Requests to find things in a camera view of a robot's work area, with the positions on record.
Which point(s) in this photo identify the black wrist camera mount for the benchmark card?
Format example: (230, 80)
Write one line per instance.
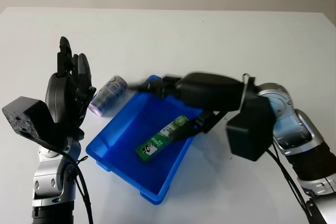
(29, 116)
(249, 129)

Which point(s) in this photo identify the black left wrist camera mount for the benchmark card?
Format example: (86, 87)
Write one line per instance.
(29, 116)

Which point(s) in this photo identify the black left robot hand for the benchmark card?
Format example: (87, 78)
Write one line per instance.
(60, 95)

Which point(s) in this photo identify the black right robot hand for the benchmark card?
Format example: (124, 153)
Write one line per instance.
(210, 90)

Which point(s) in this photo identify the purple trash bag roll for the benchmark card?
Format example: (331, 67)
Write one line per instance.
(107, 95)

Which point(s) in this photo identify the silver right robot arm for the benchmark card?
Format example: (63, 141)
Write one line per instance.
(302, 134)

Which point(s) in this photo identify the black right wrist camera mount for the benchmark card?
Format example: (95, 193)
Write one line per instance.
(249, 129)

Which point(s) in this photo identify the blue plastic tray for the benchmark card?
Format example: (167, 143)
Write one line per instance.
(126, 134)

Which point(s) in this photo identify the green toothpaste box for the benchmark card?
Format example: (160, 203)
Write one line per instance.
(155, 145)

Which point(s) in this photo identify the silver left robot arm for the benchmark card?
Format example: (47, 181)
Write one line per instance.
(50, 179)

